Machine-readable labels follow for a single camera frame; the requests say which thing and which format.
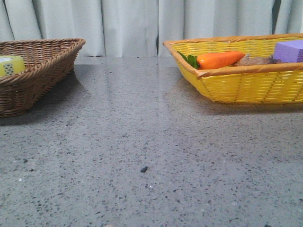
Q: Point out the yellow-green tape roll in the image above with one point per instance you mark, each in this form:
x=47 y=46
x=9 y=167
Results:
x=11 y=65

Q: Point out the small black debris chip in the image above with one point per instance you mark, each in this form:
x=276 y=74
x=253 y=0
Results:
x=143 y=170

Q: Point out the orange toy carrot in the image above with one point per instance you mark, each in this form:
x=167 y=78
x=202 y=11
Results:
x=209 y=61

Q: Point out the white curtain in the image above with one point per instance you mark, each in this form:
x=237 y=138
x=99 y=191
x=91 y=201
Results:
x=137 y=28

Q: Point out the brown ginger root toy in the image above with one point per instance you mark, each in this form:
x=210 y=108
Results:
x=247 y=60

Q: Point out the brown wicker basket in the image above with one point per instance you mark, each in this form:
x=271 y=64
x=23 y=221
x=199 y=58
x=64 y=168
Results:
x=47 y=62

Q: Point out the yellow woven basket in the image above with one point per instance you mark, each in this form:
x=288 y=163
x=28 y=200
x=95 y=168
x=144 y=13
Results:
x=273 y=83

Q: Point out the purple foam block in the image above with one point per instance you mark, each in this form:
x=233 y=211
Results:
x=289 y=51

